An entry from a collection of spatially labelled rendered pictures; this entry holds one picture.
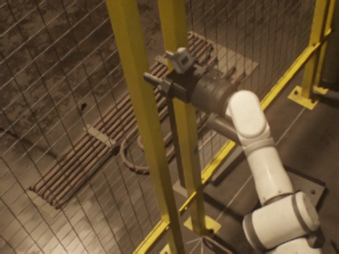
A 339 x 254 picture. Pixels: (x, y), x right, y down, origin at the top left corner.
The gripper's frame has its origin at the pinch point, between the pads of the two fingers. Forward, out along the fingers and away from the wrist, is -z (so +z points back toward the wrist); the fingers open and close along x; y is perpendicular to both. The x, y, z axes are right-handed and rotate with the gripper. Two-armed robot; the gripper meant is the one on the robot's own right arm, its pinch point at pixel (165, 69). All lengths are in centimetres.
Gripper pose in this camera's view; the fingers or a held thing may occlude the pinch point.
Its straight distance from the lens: 123.8
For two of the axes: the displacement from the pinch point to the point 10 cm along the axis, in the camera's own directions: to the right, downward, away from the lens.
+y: 0.8, 5.7, 8.2
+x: -6.2, 6.8, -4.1
